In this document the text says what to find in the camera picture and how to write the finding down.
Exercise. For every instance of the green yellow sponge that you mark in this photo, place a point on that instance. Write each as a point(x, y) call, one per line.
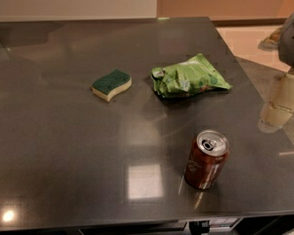
point(111, 85)

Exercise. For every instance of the red coke can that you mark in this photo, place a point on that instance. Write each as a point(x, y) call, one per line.
point(208, 153)

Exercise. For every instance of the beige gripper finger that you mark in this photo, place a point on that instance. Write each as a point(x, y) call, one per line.
point(279, 107)

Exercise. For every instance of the green chip bag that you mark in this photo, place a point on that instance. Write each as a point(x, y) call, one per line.
point(186, 79)

